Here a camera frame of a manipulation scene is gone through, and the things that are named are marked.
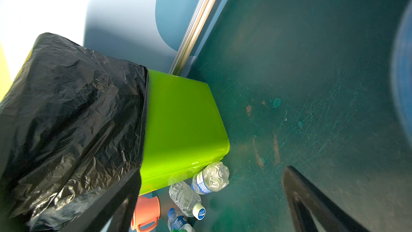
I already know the clear crushed bottle white cap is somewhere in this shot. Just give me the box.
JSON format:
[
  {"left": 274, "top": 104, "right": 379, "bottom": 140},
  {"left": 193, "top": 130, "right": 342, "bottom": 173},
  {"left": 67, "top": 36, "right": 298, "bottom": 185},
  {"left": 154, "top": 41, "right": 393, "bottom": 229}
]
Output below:
[{"left": 169, "top": 181, "right": 206, "bottom": 220}]

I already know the pink plastic watering can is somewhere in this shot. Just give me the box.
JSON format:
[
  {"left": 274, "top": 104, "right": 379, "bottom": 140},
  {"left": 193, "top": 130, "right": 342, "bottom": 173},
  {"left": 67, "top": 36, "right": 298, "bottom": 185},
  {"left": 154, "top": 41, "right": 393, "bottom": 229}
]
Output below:
[{"left": 130, "top": 195, "right": 161, "bottom": 232}]

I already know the purple blue glass vase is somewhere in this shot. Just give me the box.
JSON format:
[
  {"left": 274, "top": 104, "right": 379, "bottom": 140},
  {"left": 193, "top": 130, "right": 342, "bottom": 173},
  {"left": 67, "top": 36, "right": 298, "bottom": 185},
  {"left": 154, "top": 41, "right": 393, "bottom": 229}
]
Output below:
[{"left": 391, "top": 1, "right": 412, "bottom": 146}]

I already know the blue label bottle blue cap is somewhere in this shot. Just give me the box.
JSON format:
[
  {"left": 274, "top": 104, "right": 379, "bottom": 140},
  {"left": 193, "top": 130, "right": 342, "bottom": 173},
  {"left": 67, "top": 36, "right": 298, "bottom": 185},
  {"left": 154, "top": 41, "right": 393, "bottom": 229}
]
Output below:
[{"left": 167, "top": 208, "right": 195, "bottom": 232}]

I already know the green plastic bin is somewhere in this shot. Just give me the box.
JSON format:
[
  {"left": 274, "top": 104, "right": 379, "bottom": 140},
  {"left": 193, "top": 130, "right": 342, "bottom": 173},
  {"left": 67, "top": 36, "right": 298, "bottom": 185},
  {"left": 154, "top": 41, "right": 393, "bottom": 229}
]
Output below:
[{"left": 139, "top": 70, "right": 230, "bottom": 195}]

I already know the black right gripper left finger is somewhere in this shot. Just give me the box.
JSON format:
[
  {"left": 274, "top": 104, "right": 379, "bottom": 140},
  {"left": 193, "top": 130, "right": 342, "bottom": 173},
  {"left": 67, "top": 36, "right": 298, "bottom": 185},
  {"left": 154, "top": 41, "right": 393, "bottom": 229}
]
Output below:
[{"left": 62, "top": 169, "right": 142, "bottom": 232}]

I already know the black bin liner bag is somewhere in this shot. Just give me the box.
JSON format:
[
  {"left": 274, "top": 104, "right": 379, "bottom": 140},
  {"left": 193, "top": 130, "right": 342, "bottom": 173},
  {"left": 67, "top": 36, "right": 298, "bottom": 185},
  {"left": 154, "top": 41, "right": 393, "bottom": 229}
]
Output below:
[{"left": 1, "top": 33, "right": 149, "bottom": 232}]

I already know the blue cap water bottle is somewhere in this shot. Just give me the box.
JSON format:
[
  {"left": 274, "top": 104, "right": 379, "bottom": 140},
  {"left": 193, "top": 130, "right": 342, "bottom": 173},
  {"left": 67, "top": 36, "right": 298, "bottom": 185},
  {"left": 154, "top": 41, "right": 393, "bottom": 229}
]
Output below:
[{"left": 191, "top": 162, "right": 230, "bottom": 195}]

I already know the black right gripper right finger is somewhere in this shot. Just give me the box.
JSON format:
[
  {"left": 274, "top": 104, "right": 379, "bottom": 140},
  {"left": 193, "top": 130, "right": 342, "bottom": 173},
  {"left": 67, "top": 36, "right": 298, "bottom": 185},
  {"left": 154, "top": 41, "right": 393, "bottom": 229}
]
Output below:
[{"left": 282, "top": 166, "right": 367, "bottom": 232}]

